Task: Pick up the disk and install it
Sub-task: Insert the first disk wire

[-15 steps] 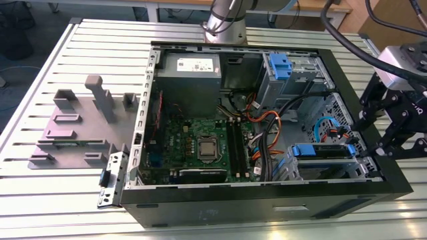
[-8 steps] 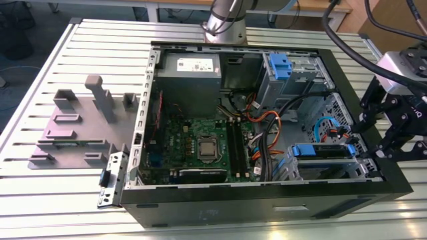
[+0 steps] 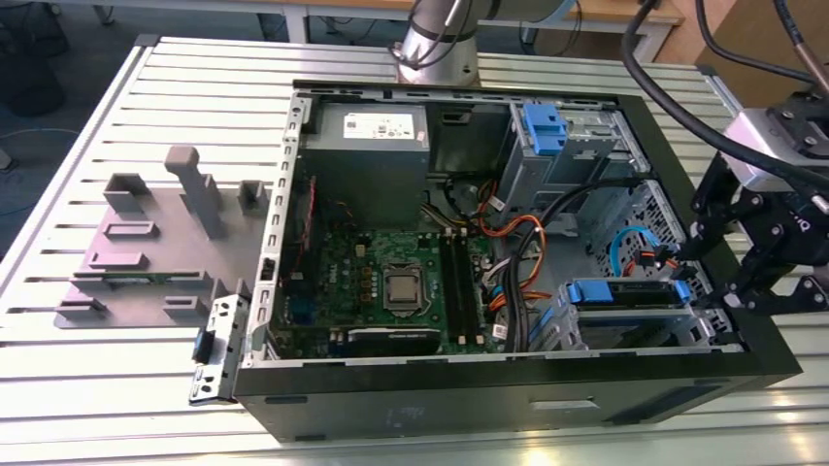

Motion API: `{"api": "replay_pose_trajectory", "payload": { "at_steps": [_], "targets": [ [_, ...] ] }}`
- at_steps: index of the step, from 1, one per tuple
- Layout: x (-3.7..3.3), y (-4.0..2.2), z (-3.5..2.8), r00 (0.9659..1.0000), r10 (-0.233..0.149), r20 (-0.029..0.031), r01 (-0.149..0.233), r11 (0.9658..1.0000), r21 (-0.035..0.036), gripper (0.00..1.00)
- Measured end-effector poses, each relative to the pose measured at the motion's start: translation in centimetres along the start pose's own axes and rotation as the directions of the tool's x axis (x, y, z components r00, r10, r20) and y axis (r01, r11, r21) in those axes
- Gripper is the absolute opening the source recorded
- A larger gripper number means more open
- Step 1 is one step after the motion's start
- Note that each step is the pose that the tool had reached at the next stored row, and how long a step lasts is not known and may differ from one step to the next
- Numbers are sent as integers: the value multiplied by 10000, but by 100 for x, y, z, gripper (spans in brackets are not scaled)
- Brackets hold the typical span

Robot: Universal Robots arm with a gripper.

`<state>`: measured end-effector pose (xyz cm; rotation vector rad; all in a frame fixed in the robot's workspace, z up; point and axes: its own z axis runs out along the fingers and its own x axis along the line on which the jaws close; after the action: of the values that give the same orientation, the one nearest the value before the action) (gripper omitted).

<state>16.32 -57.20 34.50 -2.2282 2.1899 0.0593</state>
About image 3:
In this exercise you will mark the black graphics card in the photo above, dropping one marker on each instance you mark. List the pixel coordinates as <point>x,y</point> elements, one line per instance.
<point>389,342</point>

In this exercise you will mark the black PC case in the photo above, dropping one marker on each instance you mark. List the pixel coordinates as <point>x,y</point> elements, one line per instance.
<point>453,403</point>

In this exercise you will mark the brown wooden cabinet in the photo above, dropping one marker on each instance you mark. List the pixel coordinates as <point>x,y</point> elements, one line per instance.
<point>752,34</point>

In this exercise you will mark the metal disk bay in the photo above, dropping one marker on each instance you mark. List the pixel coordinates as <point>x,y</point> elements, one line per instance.
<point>635,318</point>

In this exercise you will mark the grey parts rack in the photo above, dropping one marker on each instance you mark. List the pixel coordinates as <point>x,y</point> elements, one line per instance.
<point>169,252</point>

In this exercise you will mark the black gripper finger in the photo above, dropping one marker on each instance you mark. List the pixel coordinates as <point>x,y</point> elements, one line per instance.
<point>710,209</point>
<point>764,291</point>

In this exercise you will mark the CPU socket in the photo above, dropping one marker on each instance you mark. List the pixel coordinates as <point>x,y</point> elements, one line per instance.
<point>403,267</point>

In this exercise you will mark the blue plastic drive latch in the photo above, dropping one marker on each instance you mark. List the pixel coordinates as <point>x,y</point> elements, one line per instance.
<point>544,128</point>

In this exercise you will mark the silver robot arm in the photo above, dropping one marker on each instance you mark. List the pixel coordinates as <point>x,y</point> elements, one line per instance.
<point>435,53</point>

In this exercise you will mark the green motherboard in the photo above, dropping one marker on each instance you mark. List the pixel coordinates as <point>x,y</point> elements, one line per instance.
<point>344,252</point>

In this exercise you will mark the metal expansion slot bracket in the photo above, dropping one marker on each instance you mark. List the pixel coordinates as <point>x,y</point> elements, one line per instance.
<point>224,330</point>

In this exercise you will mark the black RAM slot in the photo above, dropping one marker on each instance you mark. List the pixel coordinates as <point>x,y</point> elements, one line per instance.
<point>471,286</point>
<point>453,286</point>

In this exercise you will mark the wooden desk with white frame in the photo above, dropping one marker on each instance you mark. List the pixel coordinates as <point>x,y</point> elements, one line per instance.
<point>662,19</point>

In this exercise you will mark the silver CPU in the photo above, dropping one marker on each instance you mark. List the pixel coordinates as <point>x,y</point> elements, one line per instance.
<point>404,290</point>

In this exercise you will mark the hard disk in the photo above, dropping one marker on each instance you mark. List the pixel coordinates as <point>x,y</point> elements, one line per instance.
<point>589,291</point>

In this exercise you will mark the green RAM stick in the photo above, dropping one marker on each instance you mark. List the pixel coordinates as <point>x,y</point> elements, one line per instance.
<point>140,280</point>

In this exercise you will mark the grey metal drive cage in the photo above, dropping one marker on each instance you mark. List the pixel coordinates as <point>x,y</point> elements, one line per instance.
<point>537,170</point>

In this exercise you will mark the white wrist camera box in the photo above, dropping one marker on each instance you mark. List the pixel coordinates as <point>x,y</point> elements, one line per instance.
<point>752,131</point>

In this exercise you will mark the grey power supply unit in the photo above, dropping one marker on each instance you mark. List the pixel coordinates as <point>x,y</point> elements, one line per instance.
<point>362,179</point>

